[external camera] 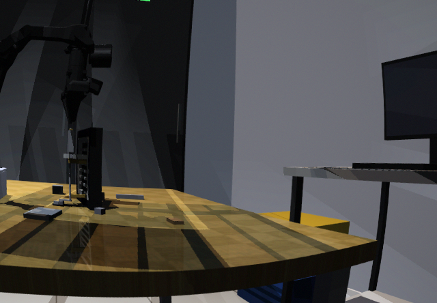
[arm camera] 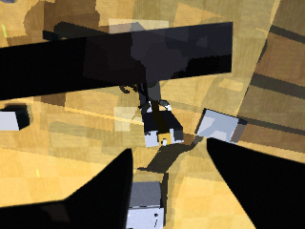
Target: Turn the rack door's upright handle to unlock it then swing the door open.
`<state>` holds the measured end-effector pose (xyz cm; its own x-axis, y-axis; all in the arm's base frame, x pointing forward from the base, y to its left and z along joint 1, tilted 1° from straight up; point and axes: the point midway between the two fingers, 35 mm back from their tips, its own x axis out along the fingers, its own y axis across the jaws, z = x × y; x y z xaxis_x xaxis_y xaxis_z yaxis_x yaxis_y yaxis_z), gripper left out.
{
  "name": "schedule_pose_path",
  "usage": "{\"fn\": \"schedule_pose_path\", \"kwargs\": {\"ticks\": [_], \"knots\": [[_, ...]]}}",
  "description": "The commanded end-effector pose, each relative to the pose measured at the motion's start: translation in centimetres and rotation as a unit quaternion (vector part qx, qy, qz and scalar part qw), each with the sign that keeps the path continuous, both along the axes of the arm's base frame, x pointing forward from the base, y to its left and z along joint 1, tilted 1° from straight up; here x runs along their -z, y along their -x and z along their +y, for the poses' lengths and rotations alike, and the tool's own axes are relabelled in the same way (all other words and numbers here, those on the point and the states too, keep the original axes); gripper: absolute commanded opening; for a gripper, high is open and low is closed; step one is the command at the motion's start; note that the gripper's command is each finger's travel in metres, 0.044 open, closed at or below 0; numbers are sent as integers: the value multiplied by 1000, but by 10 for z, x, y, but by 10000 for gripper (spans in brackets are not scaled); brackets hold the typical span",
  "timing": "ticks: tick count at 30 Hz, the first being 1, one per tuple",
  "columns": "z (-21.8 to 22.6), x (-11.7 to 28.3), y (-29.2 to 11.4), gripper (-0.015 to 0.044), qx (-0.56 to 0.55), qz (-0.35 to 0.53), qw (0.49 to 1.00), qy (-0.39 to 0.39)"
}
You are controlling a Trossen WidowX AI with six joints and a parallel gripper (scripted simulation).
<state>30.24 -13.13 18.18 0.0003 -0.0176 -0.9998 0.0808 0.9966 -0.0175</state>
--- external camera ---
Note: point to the white flat bar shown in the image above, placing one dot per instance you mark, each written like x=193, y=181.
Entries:
x=129, y=196

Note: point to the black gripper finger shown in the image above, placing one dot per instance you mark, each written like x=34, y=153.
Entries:
x=67, y=110
x=74, y=101

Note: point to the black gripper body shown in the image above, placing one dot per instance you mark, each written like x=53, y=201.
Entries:
x=74, y=81

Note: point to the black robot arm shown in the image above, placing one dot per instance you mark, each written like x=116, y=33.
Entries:
x=100, y=56

